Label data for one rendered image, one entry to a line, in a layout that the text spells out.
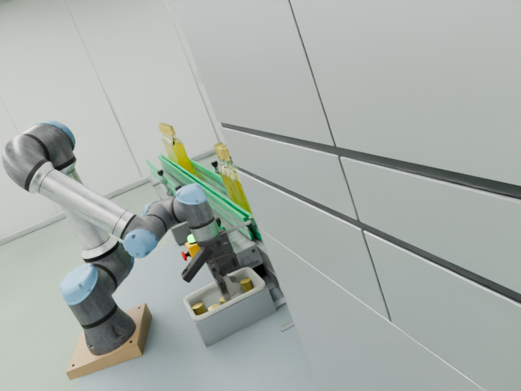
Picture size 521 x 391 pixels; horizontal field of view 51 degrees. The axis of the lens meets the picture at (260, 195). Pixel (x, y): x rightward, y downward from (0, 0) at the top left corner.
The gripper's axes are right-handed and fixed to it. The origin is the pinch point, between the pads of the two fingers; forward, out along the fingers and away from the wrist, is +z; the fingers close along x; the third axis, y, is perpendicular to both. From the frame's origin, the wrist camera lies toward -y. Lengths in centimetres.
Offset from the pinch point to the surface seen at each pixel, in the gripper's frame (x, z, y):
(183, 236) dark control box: 78, 2, -1
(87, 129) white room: 606, -14, -36
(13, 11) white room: 605, -175, -58
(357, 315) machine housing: -101, -41, 4
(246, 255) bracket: 10.1, -5.8, 11.9
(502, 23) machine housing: -128, -67, 5
